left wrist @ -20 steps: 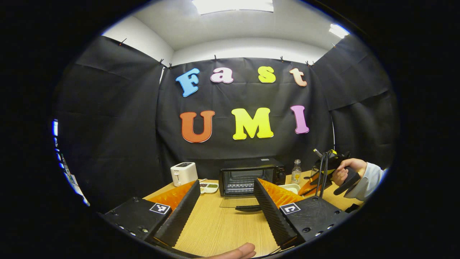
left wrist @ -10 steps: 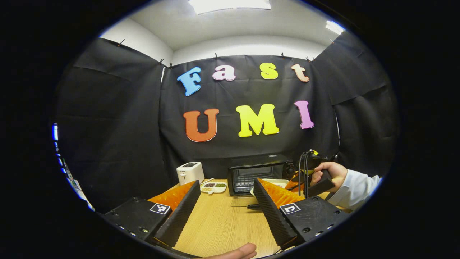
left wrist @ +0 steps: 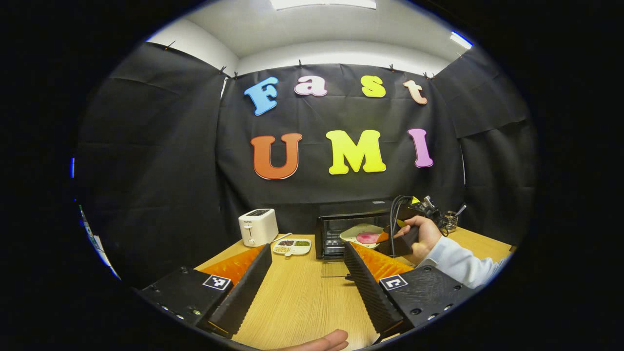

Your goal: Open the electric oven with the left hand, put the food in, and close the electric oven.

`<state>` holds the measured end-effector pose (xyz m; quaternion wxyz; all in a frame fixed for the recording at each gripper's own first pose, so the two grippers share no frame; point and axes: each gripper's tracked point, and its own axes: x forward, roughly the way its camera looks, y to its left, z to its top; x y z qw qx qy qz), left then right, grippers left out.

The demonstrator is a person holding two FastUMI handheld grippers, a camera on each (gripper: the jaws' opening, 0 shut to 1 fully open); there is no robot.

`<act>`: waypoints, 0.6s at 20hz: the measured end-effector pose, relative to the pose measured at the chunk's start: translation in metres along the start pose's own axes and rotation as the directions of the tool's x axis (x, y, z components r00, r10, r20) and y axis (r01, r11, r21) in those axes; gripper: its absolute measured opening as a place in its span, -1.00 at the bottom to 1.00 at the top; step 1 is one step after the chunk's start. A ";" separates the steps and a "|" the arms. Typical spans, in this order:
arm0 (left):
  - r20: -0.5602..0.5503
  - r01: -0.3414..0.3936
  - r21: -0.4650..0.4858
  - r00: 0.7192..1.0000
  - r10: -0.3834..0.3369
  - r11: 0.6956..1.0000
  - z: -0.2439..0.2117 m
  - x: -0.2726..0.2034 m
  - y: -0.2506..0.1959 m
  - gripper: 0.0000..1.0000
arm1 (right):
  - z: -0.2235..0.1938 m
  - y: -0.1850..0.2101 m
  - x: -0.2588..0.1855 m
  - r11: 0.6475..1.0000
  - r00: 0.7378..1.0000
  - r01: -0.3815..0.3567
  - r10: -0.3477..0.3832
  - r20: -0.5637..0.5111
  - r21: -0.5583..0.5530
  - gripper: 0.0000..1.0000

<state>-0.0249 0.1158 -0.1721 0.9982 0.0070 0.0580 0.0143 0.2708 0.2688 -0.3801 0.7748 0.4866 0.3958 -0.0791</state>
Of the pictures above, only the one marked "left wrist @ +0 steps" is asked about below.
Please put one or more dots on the large ceiling light panel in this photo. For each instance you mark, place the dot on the large ceiling light panel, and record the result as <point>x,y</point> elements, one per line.
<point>321,4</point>

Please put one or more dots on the white toaster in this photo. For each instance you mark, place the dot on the white toaster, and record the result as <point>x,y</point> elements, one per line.
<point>258,226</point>

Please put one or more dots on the black electric oven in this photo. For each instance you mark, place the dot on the black electric oven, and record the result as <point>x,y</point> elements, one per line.
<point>327,234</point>

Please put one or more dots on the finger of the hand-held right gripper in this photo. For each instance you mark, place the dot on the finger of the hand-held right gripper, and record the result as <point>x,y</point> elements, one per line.
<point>399,246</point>

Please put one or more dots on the pale food tray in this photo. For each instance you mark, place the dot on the pale food tray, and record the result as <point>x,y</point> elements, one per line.
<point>352,233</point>

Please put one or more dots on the small ceiling light panel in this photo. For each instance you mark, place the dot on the small ceiling light panel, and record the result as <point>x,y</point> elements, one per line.
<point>460,40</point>

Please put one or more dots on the pink round food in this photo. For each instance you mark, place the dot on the pink round food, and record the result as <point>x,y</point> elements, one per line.
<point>367,238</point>

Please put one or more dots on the white divided snack plate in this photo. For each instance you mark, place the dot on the white divided snack plate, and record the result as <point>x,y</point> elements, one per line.
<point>291,246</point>

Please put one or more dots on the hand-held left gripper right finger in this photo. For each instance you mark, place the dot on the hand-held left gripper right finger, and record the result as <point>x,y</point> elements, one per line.
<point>370,292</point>

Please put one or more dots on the metal spoon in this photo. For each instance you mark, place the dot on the metal spoon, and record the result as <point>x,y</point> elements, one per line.
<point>459,209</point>

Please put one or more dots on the black backdrop cloth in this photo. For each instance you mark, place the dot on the black backdrop cloth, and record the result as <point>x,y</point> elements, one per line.
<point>146,170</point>

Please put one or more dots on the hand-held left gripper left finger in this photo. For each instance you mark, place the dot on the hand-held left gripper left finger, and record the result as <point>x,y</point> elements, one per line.
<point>246,292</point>

